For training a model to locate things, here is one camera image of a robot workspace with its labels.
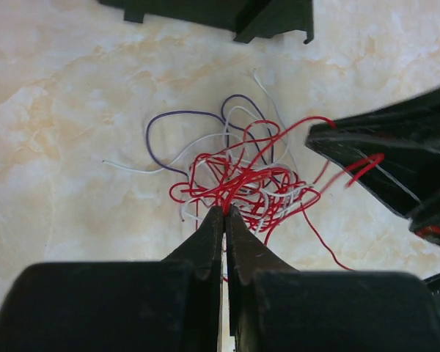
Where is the red cable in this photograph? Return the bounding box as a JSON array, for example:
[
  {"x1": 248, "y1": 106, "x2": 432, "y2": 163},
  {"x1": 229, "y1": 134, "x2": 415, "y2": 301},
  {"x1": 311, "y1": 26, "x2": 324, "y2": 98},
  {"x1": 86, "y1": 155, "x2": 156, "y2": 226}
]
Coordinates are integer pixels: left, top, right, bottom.
[{"x1": 168, "y1": 116, "x2": 386, "y2": 283}]

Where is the black three-compartment tray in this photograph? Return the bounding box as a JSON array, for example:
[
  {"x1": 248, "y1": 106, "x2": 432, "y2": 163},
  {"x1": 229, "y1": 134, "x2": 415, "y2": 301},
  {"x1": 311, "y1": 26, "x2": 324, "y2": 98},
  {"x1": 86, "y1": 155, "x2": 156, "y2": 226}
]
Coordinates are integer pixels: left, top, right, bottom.
[{"x1": 99, "y1": 0, "x2": 314, "y2": 44}]

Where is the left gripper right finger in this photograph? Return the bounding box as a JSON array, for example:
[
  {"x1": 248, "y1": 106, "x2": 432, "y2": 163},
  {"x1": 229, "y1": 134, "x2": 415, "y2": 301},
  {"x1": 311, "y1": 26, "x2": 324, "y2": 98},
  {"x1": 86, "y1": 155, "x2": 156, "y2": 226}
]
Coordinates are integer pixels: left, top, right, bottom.
[{"x1": 225, "y1": 207, "x2": 440, "y2": 351}]

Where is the white cable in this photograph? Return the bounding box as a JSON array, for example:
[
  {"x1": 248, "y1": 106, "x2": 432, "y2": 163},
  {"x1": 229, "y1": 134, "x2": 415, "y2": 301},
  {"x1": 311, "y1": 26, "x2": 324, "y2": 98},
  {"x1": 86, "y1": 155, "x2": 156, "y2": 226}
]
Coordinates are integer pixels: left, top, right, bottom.
[{"x1": 102, "y1": 71, "x2": 316, "y2": 235}]

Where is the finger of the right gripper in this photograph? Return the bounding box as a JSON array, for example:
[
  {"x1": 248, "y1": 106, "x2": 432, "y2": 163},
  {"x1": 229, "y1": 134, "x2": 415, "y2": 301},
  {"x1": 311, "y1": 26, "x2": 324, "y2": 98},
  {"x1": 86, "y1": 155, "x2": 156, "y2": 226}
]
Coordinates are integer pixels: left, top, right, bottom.
[
  {"x1": 359, "y1": 149, "x2": 440, "y2": 246},
  {"x1": 305, "y1": 86, "x2": 440, "y2": 155}
]

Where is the purple cable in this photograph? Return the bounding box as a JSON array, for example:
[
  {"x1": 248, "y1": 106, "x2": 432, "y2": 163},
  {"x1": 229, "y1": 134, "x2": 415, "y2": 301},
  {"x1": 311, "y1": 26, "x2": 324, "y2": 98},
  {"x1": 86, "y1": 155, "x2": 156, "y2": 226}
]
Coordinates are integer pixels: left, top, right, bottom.
[{"x1": 145, "y1": 94, "x2": 276, "y2": 177}]

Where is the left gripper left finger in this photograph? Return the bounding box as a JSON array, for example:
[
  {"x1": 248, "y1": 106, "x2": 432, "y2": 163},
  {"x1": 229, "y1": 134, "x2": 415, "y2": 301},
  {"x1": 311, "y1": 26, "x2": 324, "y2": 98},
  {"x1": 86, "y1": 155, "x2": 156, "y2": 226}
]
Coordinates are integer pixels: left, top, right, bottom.
[{"x1": 0, "y1": 206, "x2": 224, "y2": 351}]

